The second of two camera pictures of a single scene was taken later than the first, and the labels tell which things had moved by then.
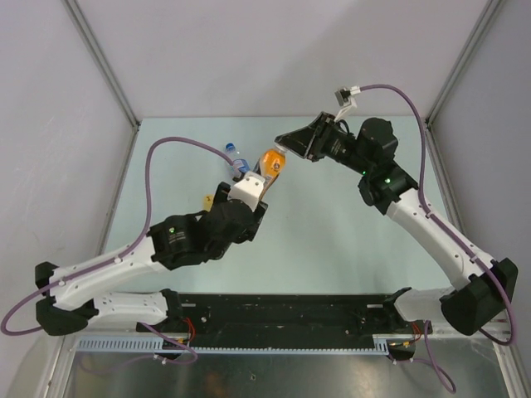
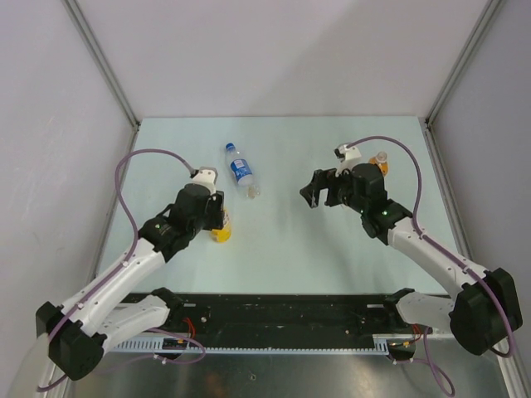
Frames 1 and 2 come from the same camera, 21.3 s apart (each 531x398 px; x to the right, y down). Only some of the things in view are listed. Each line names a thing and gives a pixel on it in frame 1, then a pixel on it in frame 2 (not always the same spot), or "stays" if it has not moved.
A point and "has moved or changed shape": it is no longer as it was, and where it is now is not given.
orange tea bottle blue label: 273,162 has moved or changed shape
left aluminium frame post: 99,53 stays
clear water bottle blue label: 241,166 stays
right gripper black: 310,141 to 311,191
